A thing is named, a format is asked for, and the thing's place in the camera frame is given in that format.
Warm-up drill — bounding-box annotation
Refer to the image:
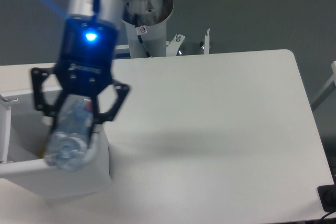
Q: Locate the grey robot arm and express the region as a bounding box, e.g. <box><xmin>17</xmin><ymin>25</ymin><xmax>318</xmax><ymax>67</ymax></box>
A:
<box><xmin>31</xmin><ymin>0</ymin><xmax>132</xmax><ymax>143</ymax></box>

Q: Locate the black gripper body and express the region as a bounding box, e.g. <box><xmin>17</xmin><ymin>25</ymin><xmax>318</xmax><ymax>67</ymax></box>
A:
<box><xmin>54</xmin><ymin>19</ymin><xmax>118</xmax><ymax>97</ymax></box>

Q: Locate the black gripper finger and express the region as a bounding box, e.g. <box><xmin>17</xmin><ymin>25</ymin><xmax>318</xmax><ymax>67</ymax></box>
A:
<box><xmin>84</xmin><ymin>78</ymin><xmax>131</xmax><ymax>154</ymax></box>
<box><xmin>30</xmin><ymin>67</ymin><xmax>69</xmax><ymax>141</ymax></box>

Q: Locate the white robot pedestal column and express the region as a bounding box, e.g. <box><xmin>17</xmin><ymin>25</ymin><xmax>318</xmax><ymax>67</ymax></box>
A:
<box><xmin>122</xmin><ymin>0</ymin><xmax>174</xmax><ymax>59</ymax></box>

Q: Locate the black cable on pedestal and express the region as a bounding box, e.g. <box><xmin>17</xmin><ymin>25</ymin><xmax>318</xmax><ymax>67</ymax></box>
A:
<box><xmin>133</xmin><ymin>13</ymin><xmax>152</xmax><ymax>58</ymax></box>

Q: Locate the crushed clear plastic bottle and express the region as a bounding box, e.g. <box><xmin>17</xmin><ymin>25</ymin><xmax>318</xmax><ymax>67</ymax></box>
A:
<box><xmin>44</xmin><ymin>98</ymin><xmax>92</xmax><ymax>172</ymax></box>

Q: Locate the yellow item in bin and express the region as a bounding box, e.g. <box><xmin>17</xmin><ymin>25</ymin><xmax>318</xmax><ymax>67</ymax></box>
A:
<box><xmin>37</xmin><ymin>149</ymin><xmax>46</xmax><ymax>158</ymax></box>

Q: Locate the white frame at right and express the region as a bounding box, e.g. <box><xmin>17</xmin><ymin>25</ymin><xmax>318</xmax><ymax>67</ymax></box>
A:
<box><xmin>310</xmin><ymin>61</ymin><xmax>335</xmax><ymax>111</ymax></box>

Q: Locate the white trash can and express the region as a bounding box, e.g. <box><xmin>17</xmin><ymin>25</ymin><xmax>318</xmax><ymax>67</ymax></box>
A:
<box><xmin>1</xmin><ymin>89</ymin><xmax>112</xmax><ymax>199</ymax></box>

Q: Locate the black device at edge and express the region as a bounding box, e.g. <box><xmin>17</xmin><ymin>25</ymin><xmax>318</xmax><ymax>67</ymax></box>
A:
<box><xmin>317</xmin><ymin>184</ymin><xmax>335</xmax><ymax>212</ymax></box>

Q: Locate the white metal mounting frame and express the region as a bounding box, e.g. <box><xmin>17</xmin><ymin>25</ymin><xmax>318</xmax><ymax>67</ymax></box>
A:
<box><xmin>115</xmin><ymin>28</ymin><xmax>212</xmax><ymax>59</ymax></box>

